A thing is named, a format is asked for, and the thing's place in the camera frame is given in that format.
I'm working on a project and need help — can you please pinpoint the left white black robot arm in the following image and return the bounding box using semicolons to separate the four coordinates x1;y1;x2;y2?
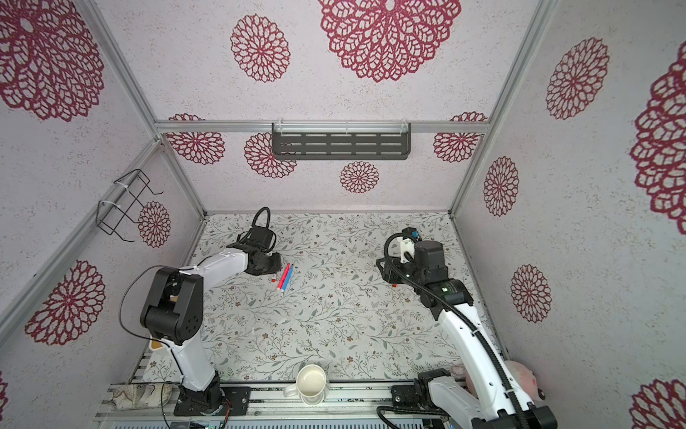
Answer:
140;245;282;416

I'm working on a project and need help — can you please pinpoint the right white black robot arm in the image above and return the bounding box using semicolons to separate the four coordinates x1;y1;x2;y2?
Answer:
376;232;558;428

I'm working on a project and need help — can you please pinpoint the pink marker pen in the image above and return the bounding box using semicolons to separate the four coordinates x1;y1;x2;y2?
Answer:
278;263;291;290

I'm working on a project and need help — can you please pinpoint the blue marker pen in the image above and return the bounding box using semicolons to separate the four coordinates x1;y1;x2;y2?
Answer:
282;264;294;291

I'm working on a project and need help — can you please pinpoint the white ceramic mug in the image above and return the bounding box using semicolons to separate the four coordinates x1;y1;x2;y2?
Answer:
283;364;329;406

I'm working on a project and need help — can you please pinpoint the pink plush toy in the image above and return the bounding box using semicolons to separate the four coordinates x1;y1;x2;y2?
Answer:
505;360;546;402

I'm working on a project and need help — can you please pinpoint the crumpled patterned cloth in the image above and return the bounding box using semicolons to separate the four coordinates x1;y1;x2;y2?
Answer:
110;384;173;411

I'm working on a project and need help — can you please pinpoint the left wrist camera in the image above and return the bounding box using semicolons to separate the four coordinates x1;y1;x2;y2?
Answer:
237;225;277;253

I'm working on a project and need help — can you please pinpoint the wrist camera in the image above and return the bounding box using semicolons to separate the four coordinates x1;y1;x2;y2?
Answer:
398;227;422;264
237;225;277;253

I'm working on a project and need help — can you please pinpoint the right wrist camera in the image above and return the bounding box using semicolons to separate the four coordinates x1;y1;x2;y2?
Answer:
398;227;422;264

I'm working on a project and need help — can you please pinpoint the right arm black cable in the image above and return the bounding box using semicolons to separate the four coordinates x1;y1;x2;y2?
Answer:
374;231;532;429

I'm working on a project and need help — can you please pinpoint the dark grey wall shelf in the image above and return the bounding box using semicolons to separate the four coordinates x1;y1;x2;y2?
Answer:
271;123;412;161

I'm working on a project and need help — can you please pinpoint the black wire wall rack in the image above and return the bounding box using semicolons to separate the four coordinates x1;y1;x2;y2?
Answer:
95;168;163;243

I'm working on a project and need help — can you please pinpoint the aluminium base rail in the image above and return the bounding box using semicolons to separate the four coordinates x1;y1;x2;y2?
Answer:
95;381;545;427

